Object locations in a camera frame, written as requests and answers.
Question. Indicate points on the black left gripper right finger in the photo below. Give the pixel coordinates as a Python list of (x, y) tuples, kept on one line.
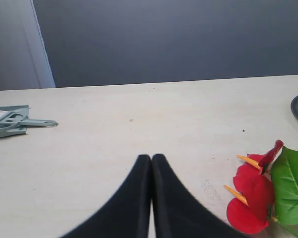
[(177, 213)]

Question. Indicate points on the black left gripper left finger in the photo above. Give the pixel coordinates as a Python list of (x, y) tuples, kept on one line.
[(126, 214)]

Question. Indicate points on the red artificial anthurium flower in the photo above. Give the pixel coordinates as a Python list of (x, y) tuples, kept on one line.
[(265, 190)]

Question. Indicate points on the green plastic dustpan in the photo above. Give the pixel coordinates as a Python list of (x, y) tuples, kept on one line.
[(18, 130)]

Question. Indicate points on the green hand brush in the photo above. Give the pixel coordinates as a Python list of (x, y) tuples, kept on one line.
[(13, 119)]

